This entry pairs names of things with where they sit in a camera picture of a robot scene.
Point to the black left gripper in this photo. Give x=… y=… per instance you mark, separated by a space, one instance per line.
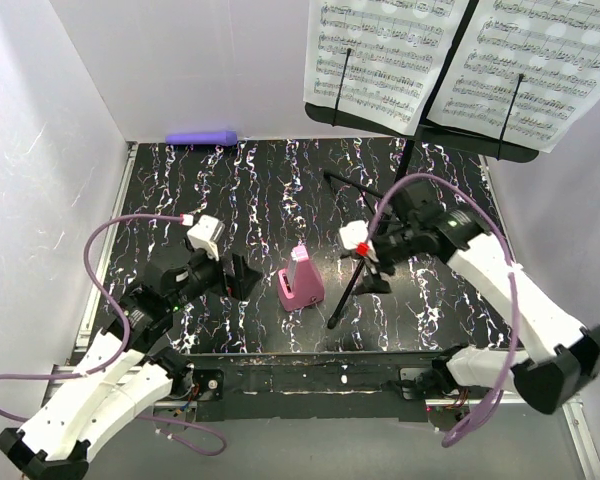
x=238 y=283

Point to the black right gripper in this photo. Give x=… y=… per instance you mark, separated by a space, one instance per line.
x=373 y=284

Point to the pink metronome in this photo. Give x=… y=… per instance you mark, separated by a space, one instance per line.
x=299 y=284

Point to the white sheet music page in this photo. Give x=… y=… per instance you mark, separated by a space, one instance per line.
x=378 y=60
x=524 y=71

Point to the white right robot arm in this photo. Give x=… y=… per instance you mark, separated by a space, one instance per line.
x=552 y=355

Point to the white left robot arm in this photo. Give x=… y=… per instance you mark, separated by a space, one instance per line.
x=121 y=375

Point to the purple cylindrical case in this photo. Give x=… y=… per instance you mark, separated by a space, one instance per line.
x=222 y=138

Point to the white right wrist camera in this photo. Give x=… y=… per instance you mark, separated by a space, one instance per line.
x=352 y=237

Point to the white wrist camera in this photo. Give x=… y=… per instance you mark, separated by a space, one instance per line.
x=352 y=237
x=205 y=234

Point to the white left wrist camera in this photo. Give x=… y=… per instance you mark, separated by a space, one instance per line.
x=205 y=234

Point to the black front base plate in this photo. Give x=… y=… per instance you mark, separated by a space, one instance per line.
x=340 y=385

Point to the aluminium left side rail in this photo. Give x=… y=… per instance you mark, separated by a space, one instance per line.
x=89 y=315

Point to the aluminium rail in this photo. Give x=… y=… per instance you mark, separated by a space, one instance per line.
x=65 y=377
x=89 y=315

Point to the aluminium front rail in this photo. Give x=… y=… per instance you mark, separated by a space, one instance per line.
x=65 y=377

